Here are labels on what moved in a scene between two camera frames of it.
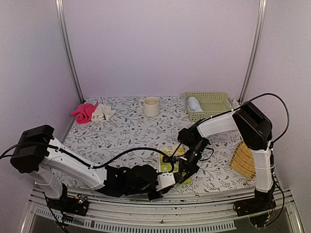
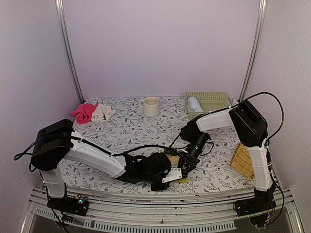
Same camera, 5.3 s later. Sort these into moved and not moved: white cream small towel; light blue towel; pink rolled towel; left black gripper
Moved: left black gripper
Not moved: white cream small towel; pink rolled towel; light blue towel
